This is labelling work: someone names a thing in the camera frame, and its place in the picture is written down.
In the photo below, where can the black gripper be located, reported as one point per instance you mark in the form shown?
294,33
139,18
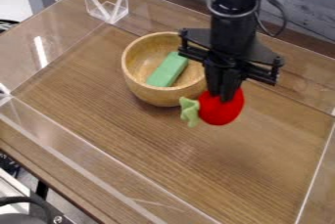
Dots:
229,69

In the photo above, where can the red plush fruit green leaves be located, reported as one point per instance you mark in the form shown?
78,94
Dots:
211,110

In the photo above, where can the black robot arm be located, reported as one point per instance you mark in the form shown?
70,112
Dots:
227,47

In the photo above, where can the green rectangular block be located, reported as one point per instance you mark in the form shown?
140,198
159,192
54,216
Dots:
170,70

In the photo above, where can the light wooden bowl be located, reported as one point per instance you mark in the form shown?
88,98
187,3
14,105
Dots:
153,96

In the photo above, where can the black table leg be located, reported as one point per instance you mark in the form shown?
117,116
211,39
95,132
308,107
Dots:
42,190

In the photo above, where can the black clamp with bolt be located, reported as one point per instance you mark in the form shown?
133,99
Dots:
37,211

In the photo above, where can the clear acrylic enclosure wall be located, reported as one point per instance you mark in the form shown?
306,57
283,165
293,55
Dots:
123,157

